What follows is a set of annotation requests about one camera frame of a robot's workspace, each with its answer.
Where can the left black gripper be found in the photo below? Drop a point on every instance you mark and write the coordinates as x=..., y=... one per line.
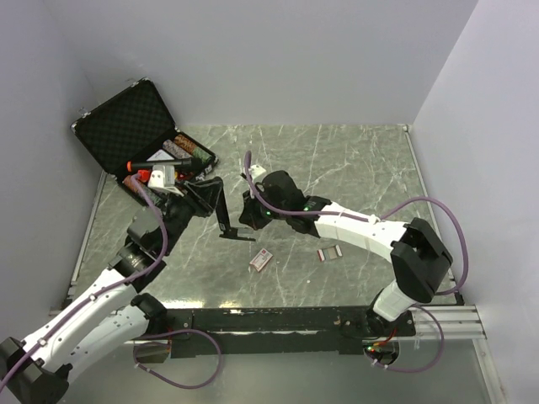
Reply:
x=200, y=195

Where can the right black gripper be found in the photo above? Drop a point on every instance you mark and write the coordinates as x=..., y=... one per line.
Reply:
x=250, y=215

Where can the black stapler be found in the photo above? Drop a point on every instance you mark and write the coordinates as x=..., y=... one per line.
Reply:
x=223, y=218

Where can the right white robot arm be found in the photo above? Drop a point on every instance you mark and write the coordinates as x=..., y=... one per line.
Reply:
x=419, y=259

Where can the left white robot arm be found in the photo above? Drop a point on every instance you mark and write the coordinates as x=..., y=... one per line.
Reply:
x=114, y=309

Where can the red white staple box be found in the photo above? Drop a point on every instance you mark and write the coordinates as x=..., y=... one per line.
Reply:
x=260, y=260

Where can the striped staple strip pack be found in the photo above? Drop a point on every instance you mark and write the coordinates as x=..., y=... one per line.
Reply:
x=329, y=253

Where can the black orange marker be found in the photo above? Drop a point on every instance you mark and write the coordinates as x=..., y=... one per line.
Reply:
x=189, y=164

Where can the black poker chip case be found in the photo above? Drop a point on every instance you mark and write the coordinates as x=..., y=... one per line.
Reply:
x=133, y=126

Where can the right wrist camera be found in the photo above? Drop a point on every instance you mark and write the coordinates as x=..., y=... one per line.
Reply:
x=256, y=172

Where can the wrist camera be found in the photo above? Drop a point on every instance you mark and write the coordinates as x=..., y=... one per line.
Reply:
x=159, y=177
x=256, y=172

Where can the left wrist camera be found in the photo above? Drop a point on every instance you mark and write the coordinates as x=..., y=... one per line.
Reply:
x=159, y=177

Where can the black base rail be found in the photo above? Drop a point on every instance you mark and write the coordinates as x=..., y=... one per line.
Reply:
x=275, y=330

